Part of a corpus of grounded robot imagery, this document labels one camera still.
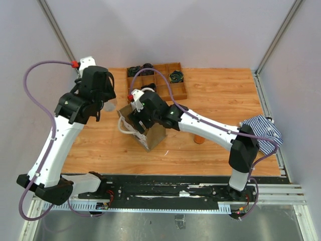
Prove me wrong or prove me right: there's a pink cap clear bottle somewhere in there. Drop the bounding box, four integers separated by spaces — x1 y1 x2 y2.
103 98 117 112

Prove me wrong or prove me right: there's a dark green rolled sock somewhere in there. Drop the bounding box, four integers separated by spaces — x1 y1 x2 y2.
169 70 184 83

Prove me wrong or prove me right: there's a wooden compartment tray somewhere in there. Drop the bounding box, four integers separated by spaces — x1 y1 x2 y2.
126 62 188 101

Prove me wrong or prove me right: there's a blue striped cloth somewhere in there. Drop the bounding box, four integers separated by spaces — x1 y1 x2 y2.
239 115 283 155

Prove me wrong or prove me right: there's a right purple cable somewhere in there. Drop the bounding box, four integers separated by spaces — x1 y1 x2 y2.
127 67 279 221

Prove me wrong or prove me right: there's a black rolled sock behind bag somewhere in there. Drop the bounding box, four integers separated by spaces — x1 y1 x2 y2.
140 83 156 92

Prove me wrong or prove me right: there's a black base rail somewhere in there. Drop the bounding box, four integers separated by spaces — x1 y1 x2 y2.
78 175 257 211

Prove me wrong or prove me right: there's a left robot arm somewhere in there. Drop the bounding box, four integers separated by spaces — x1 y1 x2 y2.
17 56 117 205

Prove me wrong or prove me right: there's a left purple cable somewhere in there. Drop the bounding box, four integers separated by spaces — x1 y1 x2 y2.
19 60 106 221

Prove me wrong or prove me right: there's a blue spray bottle orange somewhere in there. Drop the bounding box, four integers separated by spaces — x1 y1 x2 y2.
194 135 205 145

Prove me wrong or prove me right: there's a purple cable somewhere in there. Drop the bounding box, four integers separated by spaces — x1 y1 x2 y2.
127 67 279 221
19 60 106 221

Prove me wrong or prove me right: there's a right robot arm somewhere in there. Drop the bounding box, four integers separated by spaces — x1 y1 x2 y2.
128 89 259 201

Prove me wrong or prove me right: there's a black white striped cloth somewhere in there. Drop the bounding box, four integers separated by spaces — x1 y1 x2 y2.
265 116 274 124

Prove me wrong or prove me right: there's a black rolled sock left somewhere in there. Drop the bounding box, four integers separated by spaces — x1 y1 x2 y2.
127 65 141 78

